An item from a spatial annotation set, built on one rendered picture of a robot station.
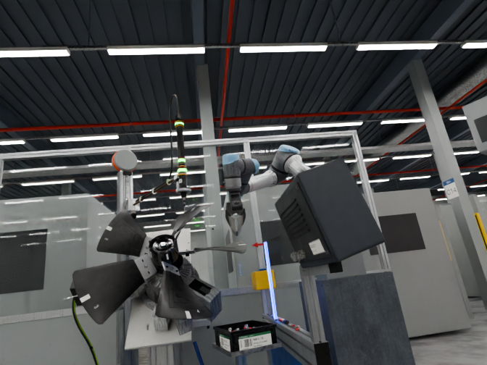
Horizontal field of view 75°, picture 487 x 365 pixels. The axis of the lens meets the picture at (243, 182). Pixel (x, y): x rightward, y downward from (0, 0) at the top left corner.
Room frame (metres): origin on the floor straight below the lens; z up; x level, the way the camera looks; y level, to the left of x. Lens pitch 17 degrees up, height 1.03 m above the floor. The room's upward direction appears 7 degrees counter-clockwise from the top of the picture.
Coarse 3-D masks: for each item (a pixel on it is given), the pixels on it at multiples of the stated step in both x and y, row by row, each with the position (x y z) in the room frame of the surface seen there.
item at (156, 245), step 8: (152, 240) 1.34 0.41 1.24; (160, 240) 1.34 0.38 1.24; (168, 240) 1.34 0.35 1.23; (176, 240) 1.34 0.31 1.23; (152, 248) 1.31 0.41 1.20; (160, 248) 1.31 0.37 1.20; (168, 248) 1.32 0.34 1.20; (176, 248) 1.33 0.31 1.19; (152, 256) 1.32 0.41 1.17; (160, 256) 1.30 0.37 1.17; (168, 256) 1.32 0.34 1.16; (176, 256) 1.36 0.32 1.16; (160, 264) 1.34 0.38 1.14; (176, 264) 1.40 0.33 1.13; (160, 272) 1.37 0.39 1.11
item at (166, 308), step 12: (168, 276) 1.26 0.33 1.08; (180, 276) 1.32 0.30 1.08; (168, 288) 1.21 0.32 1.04; (180, 288) 1.25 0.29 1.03; (168, 300) 1.17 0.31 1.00; (180, 300) 1.21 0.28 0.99; (192, 300) 1.25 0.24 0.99; (156, 312) 1.12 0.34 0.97; (168, 312) 1.14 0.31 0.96; (180, 312) 1.17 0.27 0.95; (192, 312) 1.20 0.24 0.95; (204, 312) 1.24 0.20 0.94
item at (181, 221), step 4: (208, 204) 1.55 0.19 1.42; (196, 208) 1.58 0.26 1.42; (200, 208) 1.55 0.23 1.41; (204, 208) 1.52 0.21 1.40; (184, 212) 1.63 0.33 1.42; (188, 212) 1.59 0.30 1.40; (192, 212) 1.54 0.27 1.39; (196, 212) 1.51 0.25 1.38; (180, 216) 1.63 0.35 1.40; (184, 216) 1.59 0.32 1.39; (188, 216) 1.52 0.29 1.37; (192, 216) 1.49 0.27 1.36; (176, 220) 1.63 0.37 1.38; (180, 220) 1.58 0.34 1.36; (184, 220) 1.50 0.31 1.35; (188, 220) 1.46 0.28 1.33; (176, 224) 1.59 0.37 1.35; (180, 224) 1.50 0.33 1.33; (184, 224) 1.46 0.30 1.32; (176, 228) 1.52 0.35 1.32; (180, 228) 1.43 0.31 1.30; (172, 232) 1.52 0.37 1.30; (176, 232) 1.45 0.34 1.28
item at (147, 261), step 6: (138, 258) 1.32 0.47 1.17; (144, 258) 1.33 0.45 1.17; (150, 258) 1.34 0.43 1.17; (138, 264) 1.32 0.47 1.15; (144, 264) 1.33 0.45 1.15; (150, 264) 1.34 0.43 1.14; (144, 270) 1.33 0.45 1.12; (150, 270) 1.35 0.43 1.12; (156, 270) 1.36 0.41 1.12; (144, 276) 1.33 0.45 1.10; (150, 276) 1.35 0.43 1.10
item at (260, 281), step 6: (264, 270) 1.66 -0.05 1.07; (270, 270) 1.66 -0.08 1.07; (252, 276) 1.74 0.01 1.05; (258, 276) 1.65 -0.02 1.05; (264, 276) 1.65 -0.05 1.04; (252, 282) 1.77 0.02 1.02; (258, 282) 1.65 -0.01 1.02; (264, 282) 1.65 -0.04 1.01; (258, 288) 1.65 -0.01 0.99; (264, 288) 1.65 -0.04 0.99
